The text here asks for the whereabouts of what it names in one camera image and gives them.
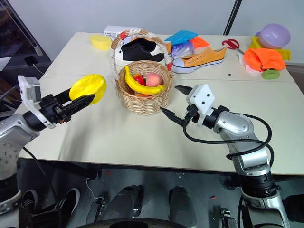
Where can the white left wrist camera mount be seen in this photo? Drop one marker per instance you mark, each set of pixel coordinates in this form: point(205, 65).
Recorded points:
point(29, 91)

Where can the black tripod legs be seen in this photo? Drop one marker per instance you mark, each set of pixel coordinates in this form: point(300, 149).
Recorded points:
point(231, 19)

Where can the blue cloth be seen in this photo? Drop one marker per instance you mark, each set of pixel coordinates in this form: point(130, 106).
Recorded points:
point(181, 36)

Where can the dark rounded shape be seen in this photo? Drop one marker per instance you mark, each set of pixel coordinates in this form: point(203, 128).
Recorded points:
point(126, 204)
point(181, 206)

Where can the purple plastic bag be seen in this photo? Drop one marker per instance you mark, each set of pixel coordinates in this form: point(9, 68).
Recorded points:
point(181, 48)

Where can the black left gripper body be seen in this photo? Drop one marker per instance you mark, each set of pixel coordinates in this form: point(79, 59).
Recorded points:
point(53, 110)

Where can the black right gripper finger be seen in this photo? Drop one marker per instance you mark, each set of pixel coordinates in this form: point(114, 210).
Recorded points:
point(171, 115)
point(183, 89)

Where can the yellow plastic tray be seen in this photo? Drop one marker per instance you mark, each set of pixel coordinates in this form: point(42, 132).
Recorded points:
point(255, 44)

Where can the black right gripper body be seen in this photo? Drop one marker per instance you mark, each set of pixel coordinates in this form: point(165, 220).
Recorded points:
point(191, 114)

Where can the red toy fruit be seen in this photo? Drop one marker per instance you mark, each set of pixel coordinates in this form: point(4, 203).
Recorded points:
point(139, 78)

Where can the small orange cloth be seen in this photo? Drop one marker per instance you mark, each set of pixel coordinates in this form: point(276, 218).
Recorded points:
point(200, 42)

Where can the green plastic toy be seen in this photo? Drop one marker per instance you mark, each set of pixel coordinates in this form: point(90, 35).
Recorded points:
point(270, 74)

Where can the white crumpled tissue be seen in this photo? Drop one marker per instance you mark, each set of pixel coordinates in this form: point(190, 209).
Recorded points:
point(249, 69)

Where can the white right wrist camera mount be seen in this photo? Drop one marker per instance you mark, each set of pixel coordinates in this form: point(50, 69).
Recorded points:
point(202, 99)

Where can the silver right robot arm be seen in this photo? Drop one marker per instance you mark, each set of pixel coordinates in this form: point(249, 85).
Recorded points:
point(237, 126)

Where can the white cardboard box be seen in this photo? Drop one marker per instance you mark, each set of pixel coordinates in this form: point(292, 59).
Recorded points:
point(114, 30)

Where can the black power adapter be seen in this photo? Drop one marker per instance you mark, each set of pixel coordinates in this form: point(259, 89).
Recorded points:
point(30, 61)

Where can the orange toy fruit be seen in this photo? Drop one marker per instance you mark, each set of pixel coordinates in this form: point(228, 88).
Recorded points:
point(142, 95)

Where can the black and white sneaker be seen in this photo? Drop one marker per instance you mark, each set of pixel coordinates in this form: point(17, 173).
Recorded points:
point(137, 51)

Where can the yellow plastic bowl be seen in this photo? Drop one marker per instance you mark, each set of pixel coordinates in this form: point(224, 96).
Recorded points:
point(101, 42)

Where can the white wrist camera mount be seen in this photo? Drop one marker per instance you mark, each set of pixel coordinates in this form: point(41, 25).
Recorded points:
point(29, 91)
point(202, 99)

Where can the pink toy peach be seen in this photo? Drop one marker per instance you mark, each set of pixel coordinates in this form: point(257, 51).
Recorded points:
point(154, 80)

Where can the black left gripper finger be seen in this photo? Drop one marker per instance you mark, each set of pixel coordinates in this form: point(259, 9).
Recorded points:
point(63, 94)
point(79, 102)

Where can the orange canvas sneaker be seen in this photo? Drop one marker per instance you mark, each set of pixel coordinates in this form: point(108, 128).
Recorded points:
point(202, 59)

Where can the yellow toy banana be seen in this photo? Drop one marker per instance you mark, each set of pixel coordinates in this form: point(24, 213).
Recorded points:
point(137, 88)

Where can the lilac plastic bowl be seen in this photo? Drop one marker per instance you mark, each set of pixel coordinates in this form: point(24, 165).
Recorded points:
point(275, 35)

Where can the yellow toy lemon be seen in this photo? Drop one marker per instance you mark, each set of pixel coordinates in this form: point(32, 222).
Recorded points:
point(89, 88)

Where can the black white striped shoe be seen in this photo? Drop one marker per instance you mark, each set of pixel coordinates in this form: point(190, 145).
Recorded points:
point(69, 197)
point(29, 197)

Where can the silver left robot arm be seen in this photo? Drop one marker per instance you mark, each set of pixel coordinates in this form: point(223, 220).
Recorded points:
point(14, 133)

